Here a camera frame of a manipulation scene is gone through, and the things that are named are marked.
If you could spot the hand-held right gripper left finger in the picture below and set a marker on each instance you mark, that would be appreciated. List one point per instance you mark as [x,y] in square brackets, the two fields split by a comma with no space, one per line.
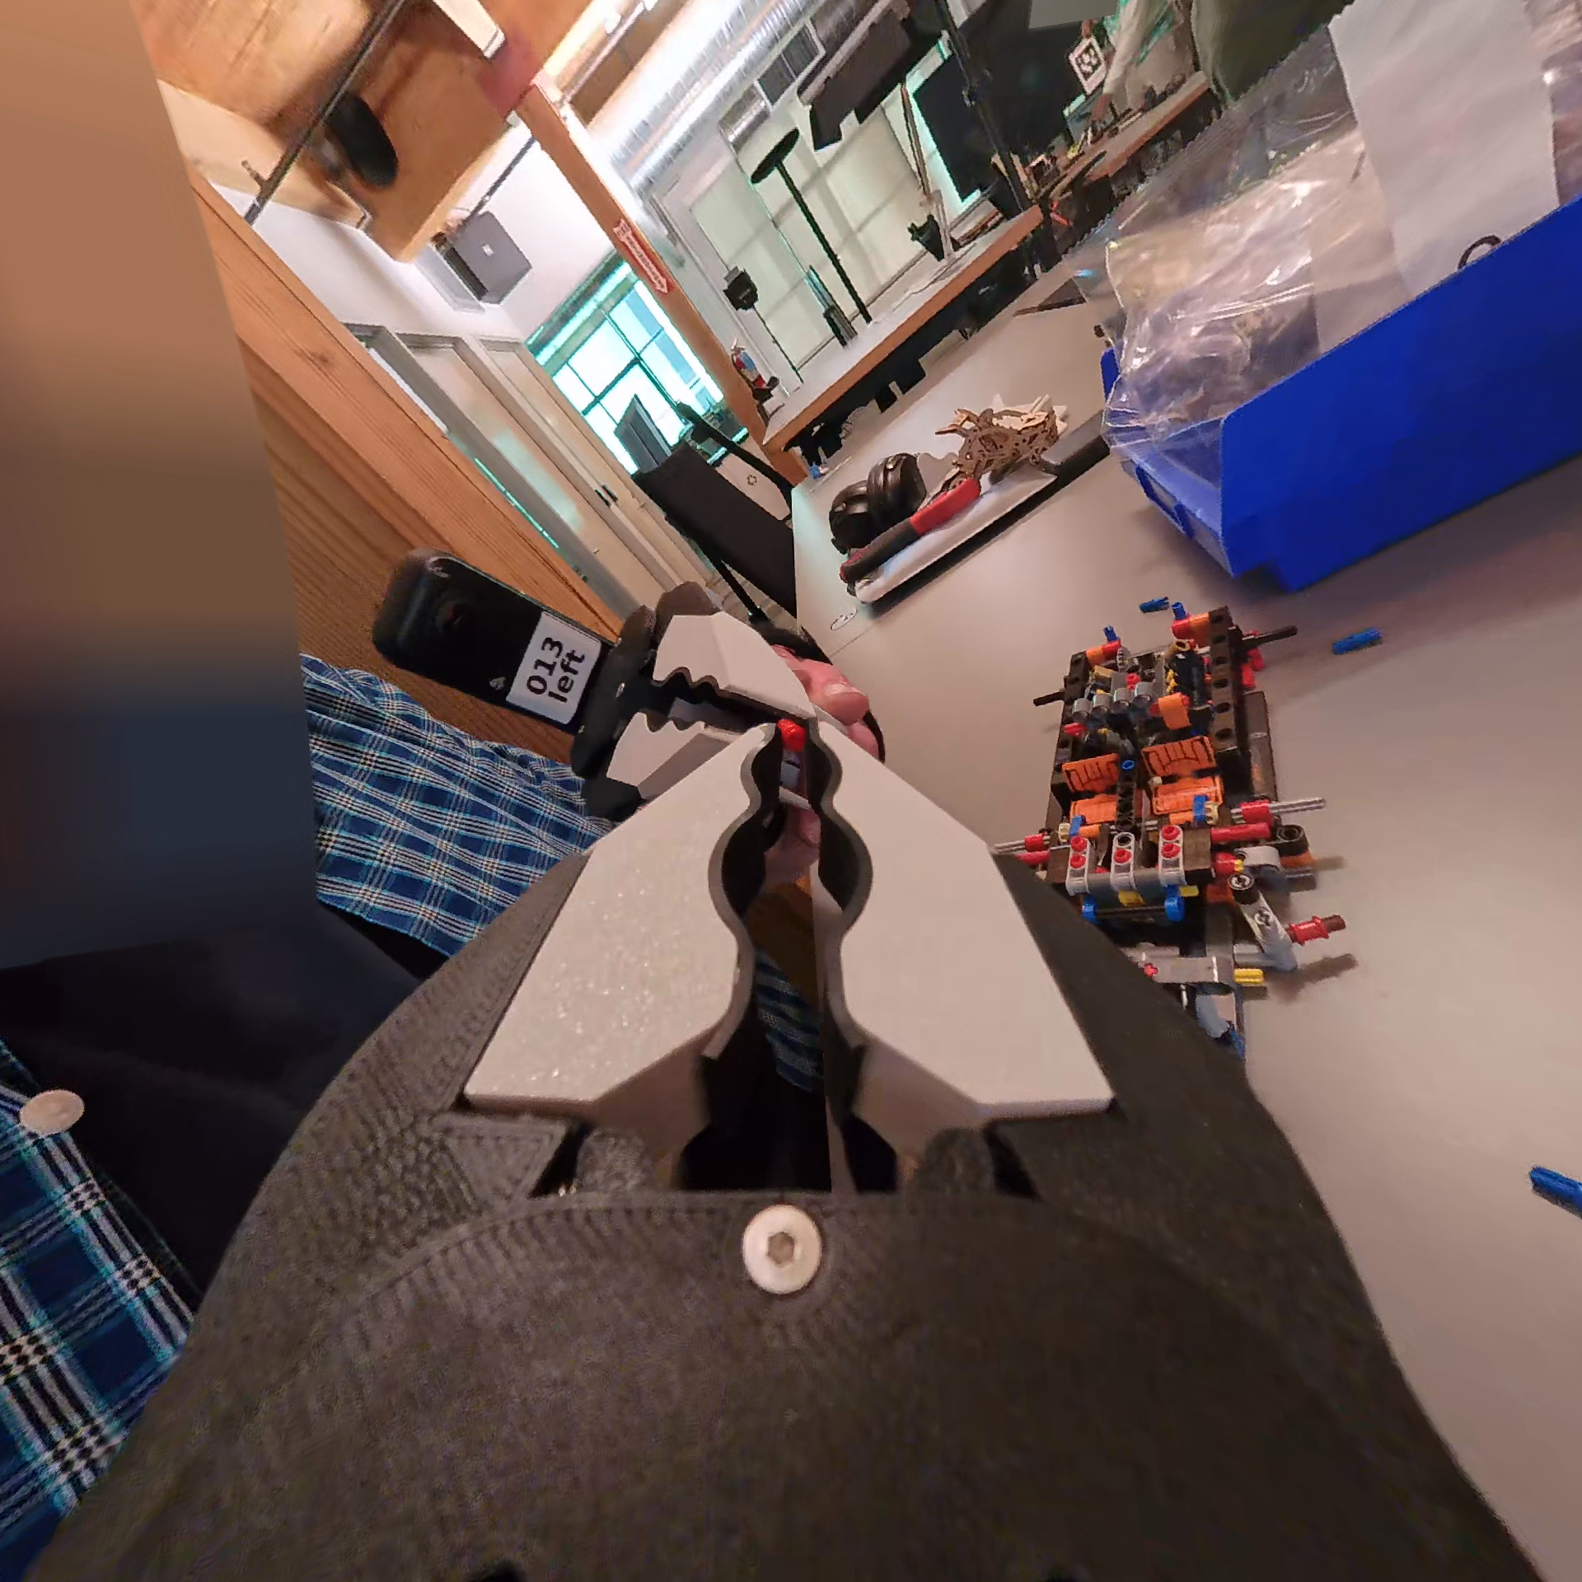
[618,951]

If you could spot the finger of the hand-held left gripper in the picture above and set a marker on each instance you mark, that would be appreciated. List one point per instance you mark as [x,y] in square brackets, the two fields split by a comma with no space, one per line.
[674,756]
[728,661]

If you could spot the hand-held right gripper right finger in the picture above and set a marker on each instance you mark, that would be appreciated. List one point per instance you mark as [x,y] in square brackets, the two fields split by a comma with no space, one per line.
[951,951]

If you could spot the lego car chassis model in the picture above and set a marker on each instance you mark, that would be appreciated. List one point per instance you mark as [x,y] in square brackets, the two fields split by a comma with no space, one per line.
[1149,791]

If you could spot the person's left hand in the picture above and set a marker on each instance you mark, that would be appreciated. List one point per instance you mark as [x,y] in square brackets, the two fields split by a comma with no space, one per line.
[834,692]

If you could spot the black chair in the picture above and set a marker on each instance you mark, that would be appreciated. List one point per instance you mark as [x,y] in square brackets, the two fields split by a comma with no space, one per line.
[717,506]

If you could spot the person's plaid shirt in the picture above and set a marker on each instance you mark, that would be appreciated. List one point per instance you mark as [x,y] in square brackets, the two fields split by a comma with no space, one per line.
[432,803]

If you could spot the black ear muffs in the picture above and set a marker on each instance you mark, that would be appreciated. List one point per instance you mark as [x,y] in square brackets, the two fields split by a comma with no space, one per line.
[877,501]

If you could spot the red fire extinguisher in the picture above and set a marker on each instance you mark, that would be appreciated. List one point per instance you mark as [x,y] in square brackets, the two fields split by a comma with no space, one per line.
[748,368]

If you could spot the white tray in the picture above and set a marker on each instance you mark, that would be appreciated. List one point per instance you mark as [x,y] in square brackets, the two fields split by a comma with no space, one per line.
[989,519]

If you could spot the window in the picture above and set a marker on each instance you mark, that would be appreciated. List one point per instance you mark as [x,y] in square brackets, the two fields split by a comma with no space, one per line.
[625,358]

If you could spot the wooden dinosaur model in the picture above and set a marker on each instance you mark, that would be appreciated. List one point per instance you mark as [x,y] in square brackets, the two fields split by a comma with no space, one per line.
[1000,445]

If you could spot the wooden workbench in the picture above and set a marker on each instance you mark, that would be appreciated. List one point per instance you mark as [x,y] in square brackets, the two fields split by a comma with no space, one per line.
[915,308]

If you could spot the black floor stand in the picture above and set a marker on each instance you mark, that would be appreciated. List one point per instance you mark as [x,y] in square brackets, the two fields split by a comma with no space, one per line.
[809,234]

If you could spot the black dome ceiling fixture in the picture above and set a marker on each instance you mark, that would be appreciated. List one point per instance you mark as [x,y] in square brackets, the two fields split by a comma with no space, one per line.
[356,139]

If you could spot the black monitor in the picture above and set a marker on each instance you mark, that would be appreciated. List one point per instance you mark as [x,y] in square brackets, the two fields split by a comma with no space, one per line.
[989,99]

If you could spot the clear plastic bag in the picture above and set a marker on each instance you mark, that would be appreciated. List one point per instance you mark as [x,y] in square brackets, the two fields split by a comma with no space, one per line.
[1236,272]

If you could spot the blue plastic bin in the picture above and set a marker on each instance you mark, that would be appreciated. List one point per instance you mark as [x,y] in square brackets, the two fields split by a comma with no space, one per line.
[1384,445]

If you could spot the printed marker tag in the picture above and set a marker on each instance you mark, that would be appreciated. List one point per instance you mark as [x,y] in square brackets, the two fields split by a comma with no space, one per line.
[1088,61]

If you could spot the white paper sheet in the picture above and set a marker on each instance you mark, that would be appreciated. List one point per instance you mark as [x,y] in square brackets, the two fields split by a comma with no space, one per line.
[1434,135]

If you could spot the black wall box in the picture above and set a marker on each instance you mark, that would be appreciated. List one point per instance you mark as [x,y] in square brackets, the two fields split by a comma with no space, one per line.
[488,257]

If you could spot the red wall sign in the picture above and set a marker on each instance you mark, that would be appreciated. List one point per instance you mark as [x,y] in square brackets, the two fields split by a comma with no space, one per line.
[643,254]

